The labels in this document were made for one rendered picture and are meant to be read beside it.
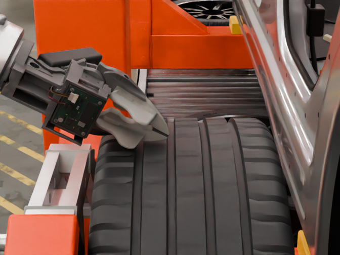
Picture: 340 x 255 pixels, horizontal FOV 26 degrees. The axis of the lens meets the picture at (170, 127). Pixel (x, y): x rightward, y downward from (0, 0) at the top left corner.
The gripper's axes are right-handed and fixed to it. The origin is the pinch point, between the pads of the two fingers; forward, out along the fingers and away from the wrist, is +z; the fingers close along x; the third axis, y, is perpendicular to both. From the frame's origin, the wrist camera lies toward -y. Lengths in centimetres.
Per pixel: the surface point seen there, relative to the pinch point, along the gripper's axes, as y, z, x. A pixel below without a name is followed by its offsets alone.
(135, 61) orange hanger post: -228, 24, -72
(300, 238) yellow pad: -48, 50, -29
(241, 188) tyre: 9.3, 10.3, 1.5
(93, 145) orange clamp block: -19.2, -3.6, -15.7
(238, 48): -229, 62, -45
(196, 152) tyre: 3.2, 4.9, 0.7
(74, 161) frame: -5.8, -6.8, -12.7
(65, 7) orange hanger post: -39.2, -16.9, -3.9
